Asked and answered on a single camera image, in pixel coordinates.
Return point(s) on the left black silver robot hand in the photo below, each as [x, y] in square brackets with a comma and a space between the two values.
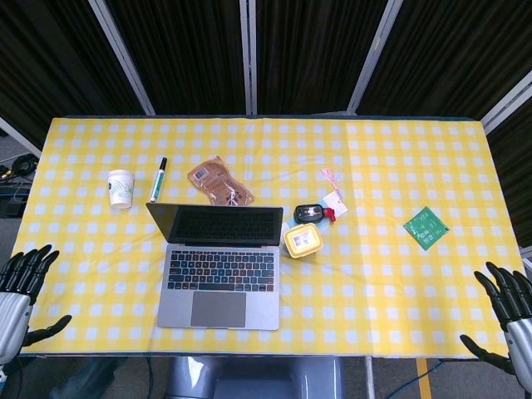
[14, 303]

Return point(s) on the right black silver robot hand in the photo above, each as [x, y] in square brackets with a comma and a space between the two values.
[513, 316]

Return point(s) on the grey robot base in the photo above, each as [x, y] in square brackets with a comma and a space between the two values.
[253, 376]

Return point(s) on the silver laptop with black keyboard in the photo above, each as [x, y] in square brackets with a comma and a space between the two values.
[220, 266]

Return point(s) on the green square sachet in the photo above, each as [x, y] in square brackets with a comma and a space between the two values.
[426, 228]

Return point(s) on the yellow white checkered tablecloth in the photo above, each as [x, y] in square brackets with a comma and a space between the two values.
[374, 270]

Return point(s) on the white paper cup green print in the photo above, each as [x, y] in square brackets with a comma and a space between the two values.
[121, 189]

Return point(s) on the green white marker black cap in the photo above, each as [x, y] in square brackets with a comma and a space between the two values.
[158, 179]

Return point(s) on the small red clip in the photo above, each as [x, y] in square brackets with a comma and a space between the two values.
[330, 214]

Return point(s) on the white tag with pink ribbon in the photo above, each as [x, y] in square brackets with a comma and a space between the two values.
[336, 201]

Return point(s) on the yellow lidded plastic container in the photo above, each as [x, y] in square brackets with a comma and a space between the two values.
[302, 240]

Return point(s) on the black oval case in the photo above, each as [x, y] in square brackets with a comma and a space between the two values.
[308, 213]

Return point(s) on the brown vacuum-packed food pouch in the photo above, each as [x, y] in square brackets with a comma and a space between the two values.
[218, 180]

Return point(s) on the black folding screen silver frames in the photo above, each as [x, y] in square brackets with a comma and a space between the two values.
[266, 54]

